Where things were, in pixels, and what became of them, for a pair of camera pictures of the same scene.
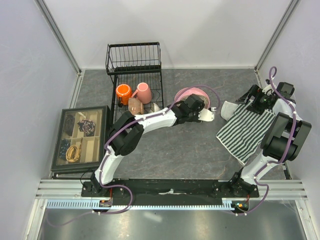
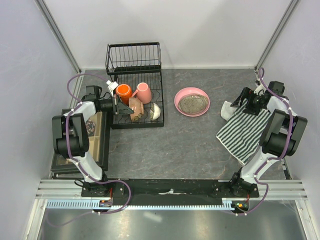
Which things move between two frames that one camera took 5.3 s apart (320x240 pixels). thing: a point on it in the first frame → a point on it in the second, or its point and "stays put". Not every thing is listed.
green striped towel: (244, 132) stays put
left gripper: (195, 119) → (119, 107)
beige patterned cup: (135, 106) stays put
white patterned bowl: (154, 108) stays put
